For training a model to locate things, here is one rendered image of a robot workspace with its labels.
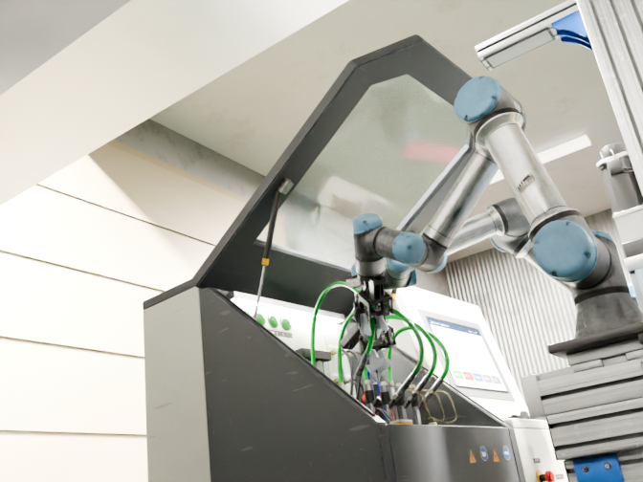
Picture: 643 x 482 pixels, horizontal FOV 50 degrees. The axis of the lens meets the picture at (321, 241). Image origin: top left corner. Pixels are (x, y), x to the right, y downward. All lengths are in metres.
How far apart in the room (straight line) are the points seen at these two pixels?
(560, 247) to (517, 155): 0.25
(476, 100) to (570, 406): 0.70
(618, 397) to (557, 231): 0.35
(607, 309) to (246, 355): 0.94
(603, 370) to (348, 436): 0.58
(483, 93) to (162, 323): 1.21
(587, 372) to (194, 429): 1.09
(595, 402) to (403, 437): 0.45
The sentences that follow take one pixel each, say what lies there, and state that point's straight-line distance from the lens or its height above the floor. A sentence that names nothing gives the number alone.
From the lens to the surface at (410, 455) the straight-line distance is 1.71.
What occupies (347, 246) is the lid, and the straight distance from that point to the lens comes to 2.34.
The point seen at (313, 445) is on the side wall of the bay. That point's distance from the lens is 1.74.
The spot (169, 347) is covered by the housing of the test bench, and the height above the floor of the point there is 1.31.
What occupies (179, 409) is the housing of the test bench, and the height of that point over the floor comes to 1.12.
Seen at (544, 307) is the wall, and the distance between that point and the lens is 8.19.
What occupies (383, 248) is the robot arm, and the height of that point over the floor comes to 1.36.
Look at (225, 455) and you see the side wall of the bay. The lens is 1.96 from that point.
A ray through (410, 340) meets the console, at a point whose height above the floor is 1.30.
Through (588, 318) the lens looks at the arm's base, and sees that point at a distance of 1.56.
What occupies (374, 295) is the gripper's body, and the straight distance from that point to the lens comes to 1.79.
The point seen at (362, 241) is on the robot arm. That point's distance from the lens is 1.74.
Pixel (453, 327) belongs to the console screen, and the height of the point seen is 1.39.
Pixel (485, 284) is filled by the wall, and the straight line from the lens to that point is 8.49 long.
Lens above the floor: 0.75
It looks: 22 degrees up
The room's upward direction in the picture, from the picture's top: 8 degrees counter-clockwise
